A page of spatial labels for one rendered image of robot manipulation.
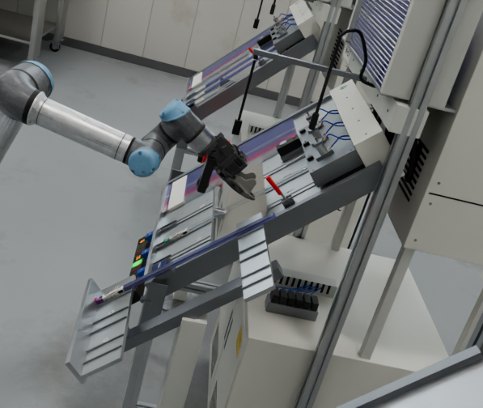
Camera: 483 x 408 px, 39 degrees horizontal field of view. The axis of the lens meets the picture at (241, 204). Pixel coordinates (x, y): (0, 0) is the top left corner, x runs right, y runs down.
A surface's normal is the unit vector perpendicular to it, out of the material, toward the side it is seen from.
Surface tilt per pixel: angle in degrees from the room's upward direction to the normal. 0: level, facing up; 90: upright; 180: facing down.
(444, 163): 90
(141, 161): 90
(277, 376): 90
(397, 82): 90
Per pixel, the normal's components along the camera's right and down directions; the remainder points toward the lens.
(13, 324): 0.25, -0.88
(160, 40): -0.04, 0.41
